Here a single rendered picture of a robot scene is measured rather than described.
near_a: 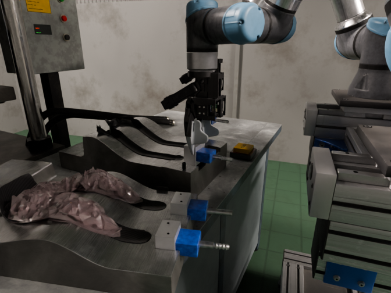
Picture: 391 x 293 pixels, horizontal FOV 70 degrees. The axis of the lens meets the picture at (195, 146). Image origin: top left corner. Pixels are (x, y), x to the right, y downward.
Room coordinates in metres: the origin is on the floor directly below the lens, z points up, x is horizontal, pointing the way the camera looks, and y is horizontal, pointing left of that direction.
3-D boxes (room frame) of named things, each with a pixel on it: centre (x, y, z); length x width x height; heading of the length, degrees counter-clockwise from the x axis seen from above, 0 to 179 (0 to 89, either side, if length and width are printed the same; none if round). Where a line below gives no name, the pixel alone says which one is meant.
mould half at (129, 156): (0.87, 0.18, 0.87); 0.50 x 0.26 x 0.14; 63
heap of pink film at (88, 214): (0.51, 0.26, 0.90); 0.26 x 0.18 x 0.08; 80
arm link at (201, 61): (0.71, -0.02, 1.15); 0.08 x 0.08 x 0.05
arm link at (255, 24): (0.64, -0.09, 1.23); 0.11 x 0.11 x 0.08; 39
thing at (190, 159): (0.69, -0.04, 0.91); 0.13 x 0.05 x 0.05; 63
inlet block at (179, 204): (0.52, -0.02, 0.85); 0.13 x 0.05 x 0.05; 80
